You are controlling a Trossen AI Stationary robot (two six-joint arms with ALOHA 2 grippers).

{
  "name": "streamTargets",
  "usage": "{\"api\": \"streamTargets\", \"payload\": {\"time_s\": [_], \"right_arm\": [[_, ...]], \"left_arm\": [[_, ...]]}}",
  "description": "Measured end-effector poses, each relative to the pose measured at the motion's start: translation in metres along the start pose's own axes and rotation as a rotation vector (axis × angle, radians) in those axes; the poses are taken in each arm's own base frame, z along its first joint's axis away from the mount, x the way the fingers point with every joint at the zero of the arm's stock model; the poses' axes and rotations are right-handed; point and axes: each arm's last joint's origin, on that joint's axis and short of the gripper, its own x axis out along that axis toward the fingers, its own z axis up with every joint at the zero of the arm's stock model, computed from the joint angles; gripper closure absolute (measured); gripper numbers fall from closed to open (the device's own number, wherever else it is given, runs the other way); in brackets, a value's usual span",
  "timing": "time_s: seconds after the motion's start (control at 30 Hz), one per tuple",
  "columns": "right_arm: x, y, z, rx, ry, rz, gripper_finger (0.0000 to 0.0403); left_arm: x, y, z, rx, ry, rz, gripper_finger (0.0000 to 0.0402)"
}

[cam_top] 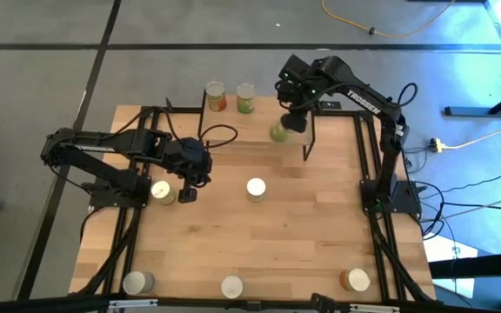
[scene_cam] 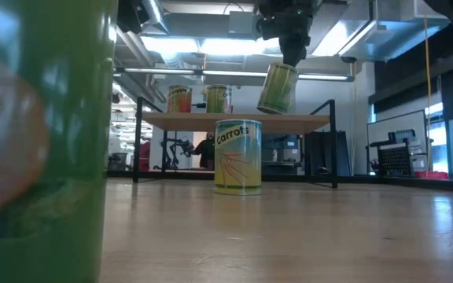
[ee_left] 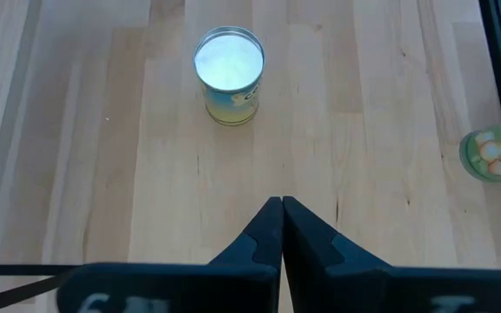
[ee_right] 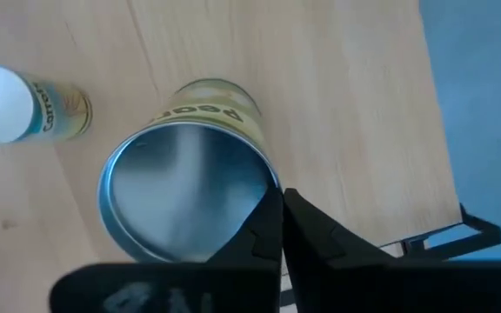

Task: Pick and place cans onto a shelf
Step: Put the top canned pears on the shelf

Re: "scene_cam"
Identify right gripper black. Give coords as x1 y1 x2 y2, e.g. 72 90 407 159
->
263 0 316 67

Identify pears label can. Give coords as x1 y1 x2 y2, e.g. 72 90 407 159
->
256 62 300 115

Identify oranges label can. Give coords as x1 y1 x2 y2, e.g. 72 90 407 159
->
205 84 232 114

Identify carrots label can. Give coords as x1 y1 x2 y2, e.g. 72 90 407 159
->
214 119 263 197

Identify pineapple label can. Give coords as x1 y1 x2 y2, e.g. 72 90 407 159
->
166 84 193 114

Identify green can with red fruit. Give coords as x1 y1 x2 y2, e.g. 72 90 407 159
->
0 0 120 283

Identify long ceiling light strip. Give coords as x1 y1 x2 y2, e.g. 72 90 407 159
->
123 67 355 83

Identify person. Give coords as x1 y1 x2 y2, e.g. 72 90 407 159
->
194 131 215 170

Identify black perforated rack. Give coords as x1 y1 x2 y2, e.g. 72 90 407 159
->
370 129 428 178

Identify red chair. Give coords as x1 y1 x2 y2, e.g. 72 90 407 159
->
138 141 152 171

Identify red tray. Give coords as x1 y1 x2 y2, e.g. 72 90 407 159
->
414 171 450 180

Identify grey bin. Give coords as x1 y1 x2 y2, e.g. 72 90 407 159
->
108 152 128 171

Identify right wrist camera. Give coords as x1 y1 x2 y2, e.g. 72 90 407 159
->
256 15 281 41

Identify wooden shelf with black frame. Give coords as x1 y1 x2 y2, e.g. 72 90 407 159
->
133 96 338 189

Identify hanging yellow cable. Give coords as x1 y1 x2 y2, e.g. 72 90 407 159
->
424 15 433 172

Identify silver ceiling duct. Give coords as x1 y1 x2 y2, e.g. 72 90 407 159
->
139 0 171 35

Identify black aluminium rail frame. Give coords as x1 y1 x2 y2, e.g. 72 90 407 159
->
106 167 215 182
261 172 453 193

